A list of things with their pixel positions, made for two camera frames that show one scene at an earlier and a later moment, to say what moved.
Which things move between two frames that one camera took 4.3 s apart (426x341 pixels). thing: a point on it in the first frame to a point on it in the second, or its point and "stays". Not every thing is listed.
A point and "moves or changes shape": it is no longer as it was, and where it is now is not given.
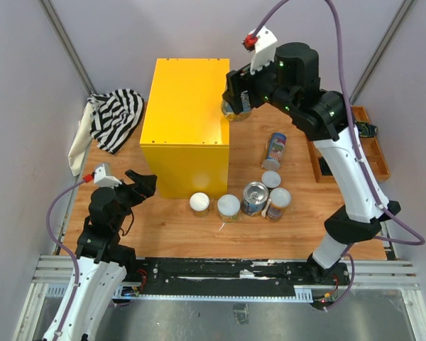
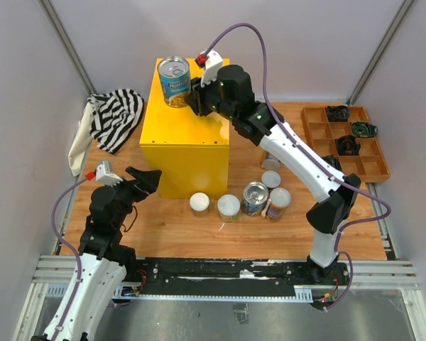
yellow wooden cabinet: (185, 136) stays
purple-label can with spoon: (280, 199) stays
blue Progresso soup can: (246, 110) moves or changes shape
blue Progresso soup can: (255, 195) stays
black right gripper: (242, 79) to (194, 100)
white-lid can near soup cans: (271, 179) stays
